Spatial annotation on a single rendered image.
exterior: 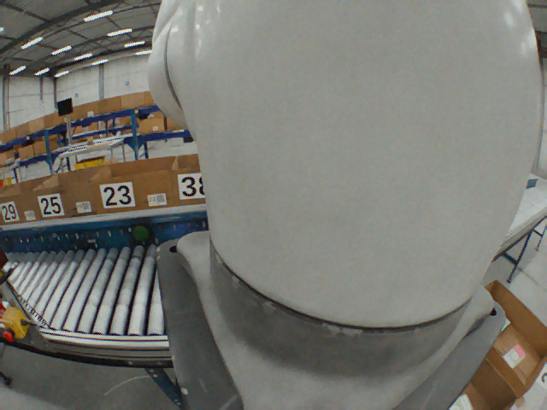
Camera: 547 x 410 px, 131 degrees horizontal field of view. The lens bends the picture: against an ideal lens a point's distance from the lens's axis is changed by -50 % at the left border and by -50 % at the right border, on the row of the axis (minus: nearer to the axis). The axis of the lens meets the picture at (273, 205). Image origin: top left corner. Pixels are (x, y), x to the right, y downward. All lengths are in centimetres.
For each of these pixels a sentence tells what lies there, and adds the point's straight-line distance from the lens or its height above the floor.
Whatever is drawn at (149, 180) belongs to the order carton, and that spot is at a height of 101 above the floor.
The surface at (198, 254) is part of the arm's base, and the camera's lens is 17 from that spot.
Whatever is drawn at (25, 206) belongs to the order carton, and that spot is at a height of 98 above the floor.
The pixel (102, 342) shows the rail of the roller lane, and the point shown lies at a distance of 80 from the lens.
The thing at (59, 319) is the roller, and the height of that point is 75.
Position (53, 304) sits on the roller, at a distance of 103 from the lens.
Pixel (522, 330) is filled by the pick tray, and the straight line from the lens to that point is 101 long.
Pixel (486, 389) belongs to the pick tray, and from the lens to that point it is 75.
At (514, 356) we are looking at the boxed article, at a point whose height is 80.
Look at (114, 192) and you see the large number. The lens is 113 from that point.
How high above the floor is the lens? 131
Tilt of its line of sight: 24 degrees down
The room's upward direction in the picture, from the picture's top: 1 degrees clockwise
